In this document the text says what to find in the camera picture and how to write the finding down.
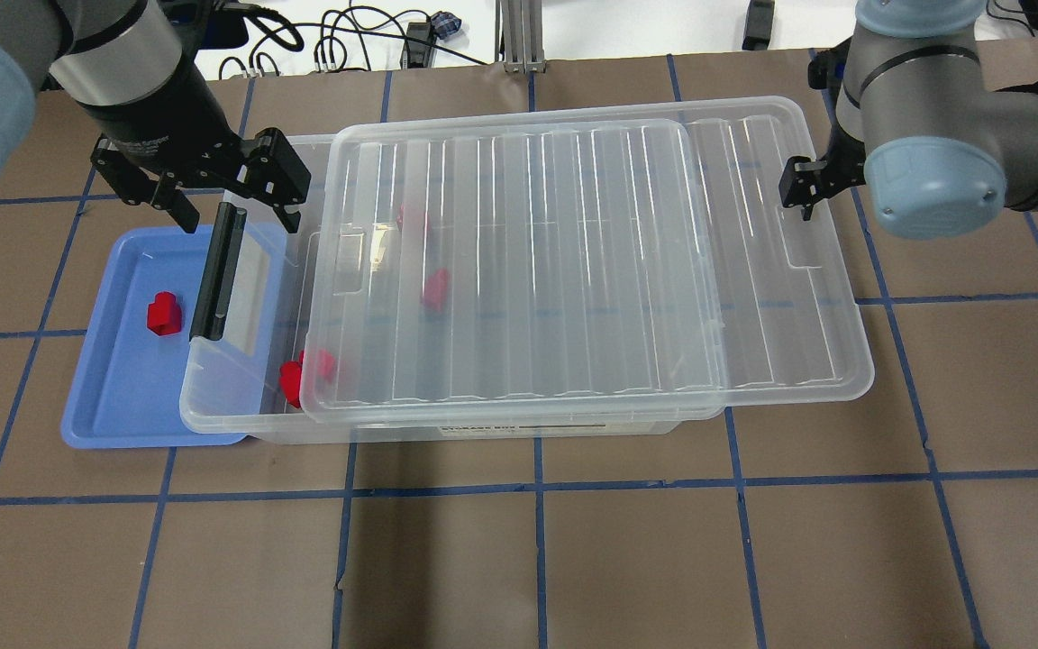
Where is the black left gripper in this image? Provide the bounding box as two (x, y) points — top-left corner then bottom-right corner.
(91, 77), (312, 233)

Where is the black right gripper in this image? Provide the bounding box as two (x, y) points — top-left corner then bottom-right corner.
(779, 126), (868, 222)

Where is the red block from tray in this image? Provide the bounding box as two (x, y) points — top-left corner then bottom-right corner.
(145, 291), (184, 337)

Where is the clear plastic box lid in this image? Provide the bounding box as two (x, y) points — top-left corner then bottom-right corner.
(301, 97), (874, 430)

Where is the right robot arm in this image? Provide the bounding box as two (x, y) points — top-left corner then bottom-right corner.
(779, 1), (1038, 240)

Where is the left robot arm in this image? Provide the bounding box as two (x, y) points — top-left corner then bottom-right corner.
(0, 1), (312, 233)

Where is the clear plastic storage box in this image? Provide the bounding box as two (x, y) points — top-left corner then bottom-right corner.
(180, 115), (726, 444)

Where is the red block box centre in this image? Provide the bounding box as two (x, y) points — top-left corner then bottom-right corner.
(421, 268), (450, 313)

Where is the black device on desk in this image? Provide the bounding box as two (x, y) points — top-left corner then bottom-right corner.
(741, 0), (776, 50)

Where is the red block upper pair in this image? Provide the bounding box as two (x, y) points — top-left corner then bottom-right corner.
(299, 350), (338, 385)

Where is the red block pair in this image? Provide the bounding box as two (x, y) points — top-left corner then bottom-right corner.
(278, 361), (304, 409)
(299, 350), (338, 385)

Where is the red block lower pair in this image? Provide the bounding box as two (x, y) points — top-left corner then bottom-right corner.
(278, 361), (304, 409)

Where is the blue plastic tray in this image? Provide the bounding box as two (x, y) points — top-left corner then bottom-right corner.
(60, 224), (292, 449)

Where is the blue checked cloth item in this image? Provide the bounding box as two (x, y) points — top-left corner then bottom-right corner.
(429, 11), (464, 40)

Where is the black box latch handle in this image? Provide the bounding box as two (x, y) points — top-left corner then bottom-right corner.
(189, 201), (247, 342)

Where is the black cable bundle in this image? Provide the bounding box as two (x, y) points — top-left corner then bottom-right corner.
(217, 3), (493, 80)

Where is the aluminium frame post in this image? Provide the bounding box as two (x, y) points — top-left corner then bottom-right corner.
(496, 1), (547, 74)

